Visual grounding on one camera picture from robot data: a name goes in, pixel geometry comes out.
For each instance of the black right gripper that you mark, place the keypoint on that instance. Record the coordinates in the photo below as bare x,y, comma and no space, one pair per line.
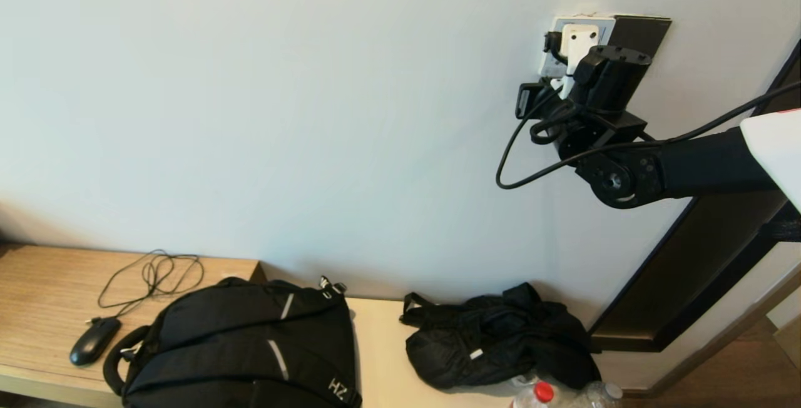
610,79

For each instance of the white wall thermostat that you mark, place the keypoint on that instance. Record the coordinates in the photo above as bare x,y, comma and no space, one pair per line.
547,70

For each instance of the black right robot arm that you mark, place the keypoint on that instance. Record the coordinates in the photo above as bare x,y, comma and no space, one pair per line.
701,164

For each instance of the black crumpled fabric bag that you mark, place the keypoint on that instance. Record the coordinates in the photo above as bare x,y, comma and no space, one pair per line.
494,345

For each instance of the red-capped plastic bottle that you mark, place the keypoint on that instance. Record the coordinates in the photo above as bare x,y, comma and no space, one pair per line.
542,392

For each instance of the white-capped clear plastic bottle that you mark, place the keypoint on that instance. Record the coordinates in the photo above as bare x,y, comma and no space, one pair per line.
604,395

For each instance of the black backpack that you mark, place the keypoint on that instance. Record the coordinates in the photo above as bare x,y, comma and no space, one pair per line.
238,333

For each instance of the black computer mouse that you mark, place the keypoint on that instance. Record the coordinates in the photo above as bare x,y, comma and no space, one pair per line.
94,342

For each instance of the black wall switch plate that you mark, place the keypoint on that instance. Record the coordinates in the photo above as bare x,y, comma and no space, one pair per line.
644,32

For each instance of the dark door frame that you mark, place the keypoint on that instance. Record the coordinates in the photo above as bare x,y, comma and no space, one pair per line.
701,270

